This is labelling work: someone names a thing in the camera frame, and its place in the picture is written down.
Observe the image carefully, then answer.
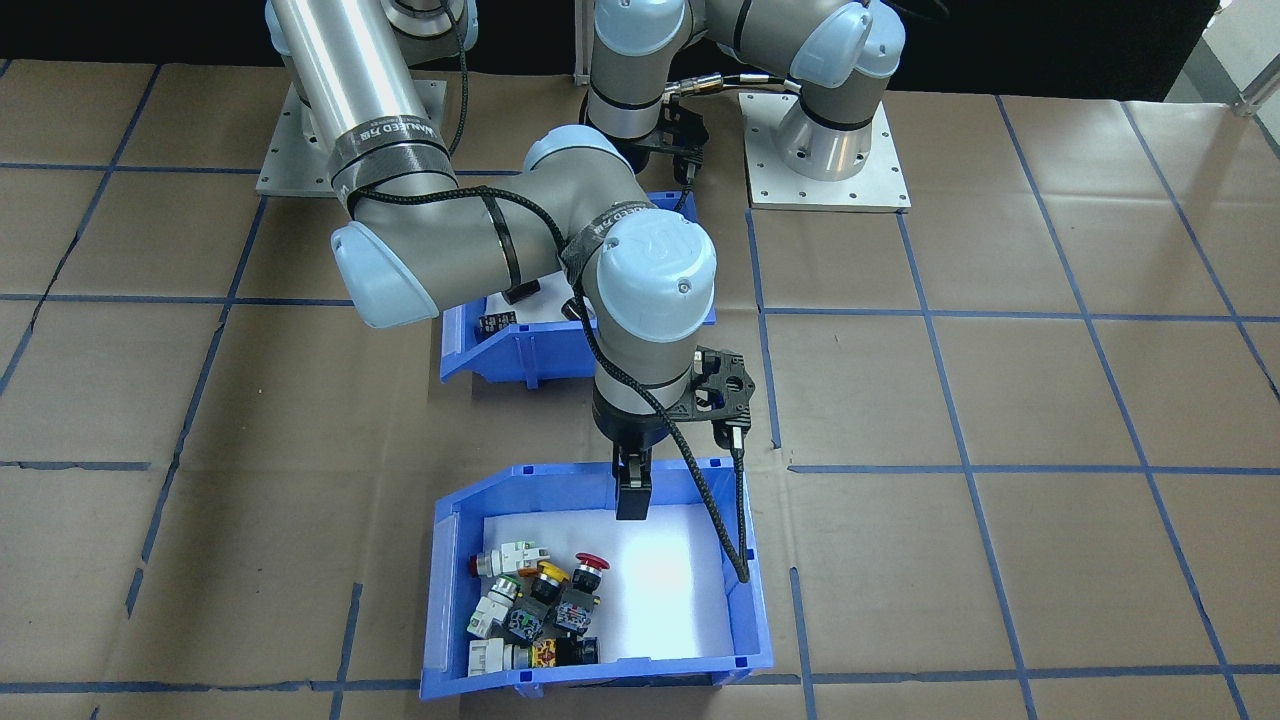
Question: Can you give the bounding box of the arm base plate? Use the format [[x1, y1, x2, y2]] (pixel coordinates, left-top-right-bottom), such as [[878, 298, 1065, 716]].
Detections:
[[257, 78, 448, 198], [738, 90, 911, 213]]

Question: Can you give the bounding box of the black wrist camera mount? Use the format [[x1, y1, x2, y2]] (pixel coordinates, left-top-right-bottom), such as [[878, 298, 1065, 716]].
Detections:
[[655, 100, 713, 189], [688, 345, 753, 453]]

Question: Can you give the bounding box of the blue bin of switches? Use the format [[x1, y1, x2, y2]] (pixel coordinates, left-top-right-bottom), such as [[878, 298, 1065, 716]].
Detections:
[[420, 458, 776, 701]]

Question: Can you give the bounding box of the black frame cover cloth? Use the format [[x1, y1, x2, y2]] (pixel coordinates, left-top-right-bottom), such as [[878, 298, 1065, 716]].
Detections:
[[0, 0, 1226, 101]]

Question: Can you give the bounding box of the white switch red button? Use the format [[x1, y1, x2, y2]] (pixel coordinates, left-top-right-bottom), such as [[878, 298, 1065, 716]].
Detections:
[[468, 538, 553, 579]]

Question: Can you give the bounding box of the white switch block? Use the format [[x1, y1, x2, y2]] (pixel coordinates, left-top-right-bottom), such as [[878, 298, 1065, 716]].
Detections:
[[468, 638, 533, 677]]

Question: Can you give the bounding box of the red mushroom button switch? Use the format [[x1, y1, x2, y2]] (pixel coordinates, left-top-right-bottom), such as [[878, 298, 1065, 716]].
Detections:
[[556, 551, 612, 633]]

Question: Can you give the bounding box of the blue bin of capacitors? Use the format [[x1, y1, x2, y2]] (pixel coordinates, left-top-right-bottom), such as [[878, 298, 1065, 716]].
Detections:
[[440, 190, 719, 389]]

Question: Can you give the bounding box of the metal frame bar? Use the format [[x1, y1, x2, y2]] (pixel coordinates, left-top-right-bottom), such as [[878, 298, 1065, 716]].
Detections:
[[1235, 75, 1280, 119]]

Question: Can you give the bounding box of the yellow button black switch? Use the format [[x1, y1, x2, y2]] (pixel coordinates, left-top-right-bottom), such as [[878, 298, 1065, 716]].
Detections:
[[508, 561, 571, 643]]

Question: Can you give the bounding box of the white switch green button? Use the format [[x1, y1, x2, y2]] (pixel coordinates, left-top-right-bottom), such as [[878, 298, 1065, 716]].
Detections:
[[466, 574, 523, 639]]

